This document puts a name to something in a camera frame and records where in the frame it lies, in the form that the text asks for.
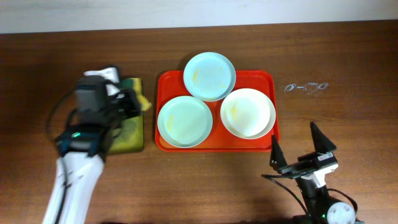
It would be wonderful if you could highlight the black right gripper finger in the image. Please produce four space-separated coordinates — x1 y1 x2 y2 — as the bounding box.
310 121 337 153
269 135 288 170

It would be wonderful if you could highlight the green and yellow sponge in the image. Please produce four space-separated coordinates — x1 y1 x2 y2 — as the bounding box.
136 94 152 111

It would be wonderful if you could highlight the light green plate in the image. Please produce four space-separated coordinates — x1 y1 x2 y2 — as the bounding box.
157 96 213 148

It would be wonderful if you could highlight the light blue plate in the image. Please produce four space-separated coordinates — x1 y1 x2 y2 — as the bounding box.
183 52 236 101

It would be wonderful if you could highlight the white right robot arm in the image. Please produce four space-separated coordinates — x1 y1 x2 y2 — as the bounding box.
261 121 362 224

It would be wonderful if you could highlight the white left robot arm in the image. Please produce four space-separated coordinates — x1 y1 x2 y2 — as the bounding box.
43 75 143 223

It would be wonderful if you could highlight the black tray with yellow liquid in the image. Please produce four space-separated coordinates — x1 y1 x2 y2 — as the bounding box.
108 78 144 156

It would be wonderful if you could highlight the red plastic tray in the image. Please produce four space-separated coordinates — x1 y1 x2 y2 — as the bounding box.
154 70 280 152

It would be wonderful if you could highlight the white plate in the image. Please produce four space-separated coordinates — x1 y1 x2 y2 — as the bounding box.
220 88 276 139

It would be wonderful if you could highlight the white chalk mark on table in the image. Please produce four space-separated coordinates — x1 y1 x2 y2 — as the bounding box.
284 82 329 95

